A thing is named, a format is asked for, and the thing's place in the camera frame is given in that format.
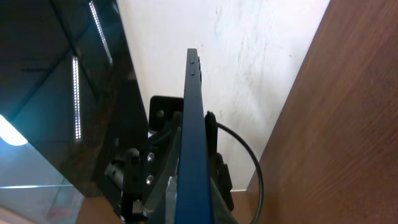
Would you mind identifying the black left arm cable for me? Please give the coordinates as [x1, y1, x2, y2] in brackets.
[216, 122, 264, 224]

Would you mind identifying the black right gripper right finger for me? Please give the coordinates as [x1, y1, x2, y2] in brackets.
[210, 179, 238, 224]

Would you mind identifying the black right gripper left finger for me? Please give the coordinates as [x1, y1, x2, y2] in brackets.
[0, 0, 149, 224]

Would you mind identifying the blue Galaxy smartphone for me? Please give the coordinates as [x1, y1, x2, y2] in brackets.
[175, 49, 214, 224]

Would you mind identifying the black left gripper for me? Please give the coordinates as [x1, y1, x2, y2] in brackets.
[104, 96, 234, 223]

